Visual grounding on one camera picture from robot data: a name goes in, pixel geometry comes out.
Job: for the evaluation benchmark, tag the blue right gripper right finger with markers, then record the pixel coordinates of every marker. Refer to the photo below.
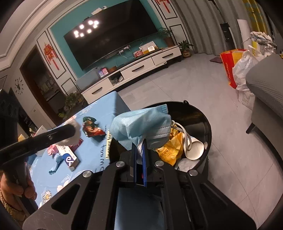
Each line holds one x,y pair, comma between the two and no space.
144,162

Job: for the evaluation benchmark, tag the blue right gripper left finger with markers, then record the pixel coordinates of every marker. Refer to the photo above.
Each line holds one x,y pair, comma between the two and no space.
134,162

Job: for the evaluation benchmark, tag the light blue face mask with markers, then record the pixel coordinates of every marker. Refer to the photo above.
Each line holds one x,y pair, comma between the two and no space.
150,124

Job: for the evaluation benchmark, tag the pink plastic bag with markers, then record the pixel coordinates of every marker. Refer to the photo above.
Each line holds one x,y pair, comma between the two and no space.
52,150

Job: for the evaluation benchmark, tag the green red snack wrapper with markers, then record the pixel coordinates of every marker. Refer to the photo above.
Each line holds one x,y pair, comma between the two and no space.
91,128

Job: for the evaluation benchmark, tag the white tissue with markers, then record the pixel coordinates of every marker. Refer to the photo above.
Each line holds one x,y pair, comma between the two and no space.
73,135

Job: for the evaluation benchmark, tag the person's left hand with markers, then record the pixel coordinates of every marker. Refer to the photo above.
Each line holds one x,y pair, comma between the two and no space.
9,189

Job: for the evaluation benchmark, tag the yellow snack wrapper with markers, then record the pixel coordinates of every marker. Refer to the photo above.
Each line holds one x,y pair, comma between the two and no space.
172,150

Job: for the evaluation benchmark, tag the light blue floral tablecloth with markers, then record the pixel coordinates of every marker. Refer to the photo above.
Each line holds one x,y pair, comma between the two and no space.
92,152

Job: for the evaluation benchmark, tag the white paper cup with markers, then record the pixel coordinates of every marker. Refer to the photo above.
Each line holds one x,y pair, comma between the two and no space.
196,151

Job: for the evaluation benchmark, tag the white TV cabinet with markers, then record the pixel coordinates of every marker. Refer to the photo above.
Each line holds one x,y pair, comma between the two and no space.
130,72

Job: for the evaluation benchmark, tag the potted plants left of cabinet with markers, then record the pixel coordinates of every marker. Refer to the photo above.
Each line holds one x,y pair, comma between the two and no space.
74,102

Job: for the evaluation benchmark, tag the potted plant on floor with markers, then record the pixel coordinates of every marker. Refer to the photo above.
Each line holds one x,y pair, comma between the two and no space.
184,47

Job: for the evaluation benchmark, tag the white plastic bag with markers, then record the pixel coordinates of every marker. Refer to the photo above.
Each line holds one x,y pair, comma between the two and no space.
249,59

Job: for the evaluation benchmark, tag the potted plant on cabinet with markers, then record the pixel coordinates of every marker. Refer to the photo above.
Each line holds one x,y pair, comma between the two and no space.
166,34

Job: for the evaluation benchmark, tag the red yellow shopping bag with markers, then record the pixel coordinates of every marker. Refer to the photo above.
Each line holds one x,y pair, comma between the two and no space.
229,60

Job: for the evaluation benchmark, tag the large black television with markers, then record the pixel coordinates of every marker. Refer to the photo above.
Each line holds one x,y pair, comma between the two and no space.
108,31

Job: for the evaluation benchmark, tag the grey sofa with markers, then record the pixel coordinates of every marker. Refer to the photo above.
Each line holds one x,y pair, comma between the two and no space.
265,81

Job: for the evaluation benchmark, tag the grey curtain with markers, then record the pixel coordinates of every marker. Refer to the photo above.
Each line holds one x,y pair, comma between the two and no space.
202,21

